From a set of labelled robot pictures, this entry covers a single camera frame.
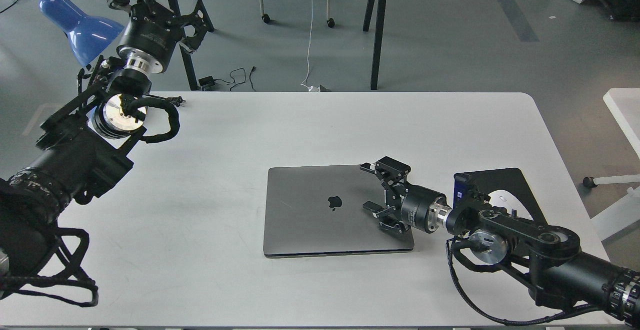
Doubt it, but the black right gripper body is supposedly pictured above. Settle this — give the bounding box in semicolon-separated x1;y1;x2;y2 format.
400;184;451;234

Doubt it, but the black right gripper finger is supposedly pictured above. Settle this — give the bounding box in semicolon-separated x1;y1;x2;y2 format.
359;156;411;206
362;201;412;241

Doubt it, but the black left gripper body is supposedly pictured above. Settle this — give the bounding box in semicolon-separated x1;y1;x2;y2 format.
117;6;181;73

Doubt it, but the grey laptop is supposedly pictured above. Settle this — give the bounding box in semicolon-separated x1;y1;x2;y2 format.
263;165;415;258

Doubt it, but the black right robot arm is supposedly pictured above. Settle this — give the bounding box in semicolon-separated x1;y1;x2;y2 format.
359;157;640;329

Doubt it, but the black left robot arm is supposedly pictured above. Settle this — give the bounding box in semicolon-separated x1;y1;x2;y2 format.
1;0;214;298

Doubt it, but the blue desk lamp shade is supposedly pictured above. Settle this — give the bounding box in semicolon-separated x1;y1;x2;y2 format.
39;0;125;67

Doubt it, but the black mouse pad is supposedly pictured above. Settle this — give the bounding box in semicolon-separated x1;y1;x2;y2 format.
452;168;547;225

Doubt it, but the white computer mouse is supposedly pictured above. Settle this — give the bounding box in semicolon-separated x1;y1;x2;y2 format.
489;190;509;207

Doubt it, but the white side table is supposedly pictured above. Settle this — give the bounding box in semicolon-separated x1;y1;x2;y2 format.
582;88;640;243

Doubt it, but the black power adapter with cable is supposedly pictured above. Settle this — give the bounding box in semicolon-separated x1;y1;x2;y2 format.
198;66;256;92

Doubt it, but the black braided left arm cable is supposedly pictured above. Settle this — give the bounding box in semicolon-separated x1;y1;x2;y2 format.
120;95;187;143

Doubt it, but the white hanging cable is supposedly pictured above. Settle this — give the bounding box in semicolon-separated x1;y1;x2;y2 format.
300;0;328;92

